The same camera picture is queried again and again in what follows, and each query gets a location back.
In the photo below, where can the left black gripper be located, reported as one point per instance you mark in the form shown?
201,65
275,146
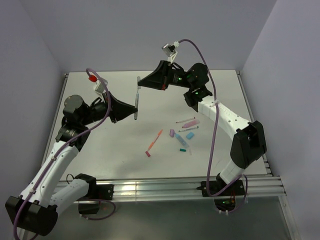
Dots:
119,110

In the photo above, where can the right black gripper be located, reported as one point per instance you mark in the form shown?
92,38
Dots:
159,78

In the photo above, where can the clear white pen cap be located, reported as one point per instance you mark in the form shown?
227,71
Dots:
138,80

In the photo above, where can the grey blue-tip pen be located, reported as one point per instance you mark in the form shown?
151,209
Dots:
136,105

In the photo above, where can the orange pen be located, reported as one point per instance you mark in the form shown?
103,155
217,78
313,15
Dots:
154,141

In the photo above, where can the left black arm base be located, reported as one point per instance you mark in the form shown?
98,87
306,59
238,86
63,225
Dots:
94,201

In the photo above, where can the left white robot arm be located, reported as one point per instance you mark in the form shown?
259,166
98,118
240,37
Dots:
38,207

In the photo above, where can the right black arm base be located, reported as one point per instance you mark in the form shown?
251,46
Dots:
234,190

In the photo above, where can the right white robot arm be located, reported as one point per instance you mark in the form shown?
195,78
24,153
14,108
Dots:
248,138

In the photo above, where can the white thin pen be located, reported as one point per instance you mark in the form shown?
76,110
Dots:
185,120

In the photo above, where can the teal thin pen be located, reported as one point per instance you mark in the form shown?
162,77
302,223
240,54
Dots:
189,129

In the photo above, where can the purple marker cap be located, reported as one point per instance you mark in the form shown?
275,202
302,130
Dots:
172,133

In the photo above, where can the pink highlighter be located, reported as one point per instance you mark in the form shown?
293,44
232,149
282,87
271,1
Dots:
191,123

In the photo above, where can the light blue cap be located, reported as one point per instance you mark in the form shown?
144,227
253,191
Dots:
190,135

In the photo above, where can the light blue highlighter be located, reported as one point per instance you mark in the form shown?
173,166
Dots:
182,141

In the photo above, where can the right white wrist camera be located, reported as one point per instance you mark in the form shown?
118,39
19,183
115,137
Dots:
170,51

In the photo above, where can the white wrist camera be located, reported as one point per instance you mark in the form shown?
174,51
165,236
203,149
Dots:
170,51
98,86

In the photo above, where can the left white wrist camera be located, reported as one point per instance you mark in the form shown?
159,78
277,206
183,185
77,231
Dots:
98,86

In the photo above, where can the aluminium rail frame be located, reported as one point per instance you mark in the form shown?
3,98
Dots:
155,186

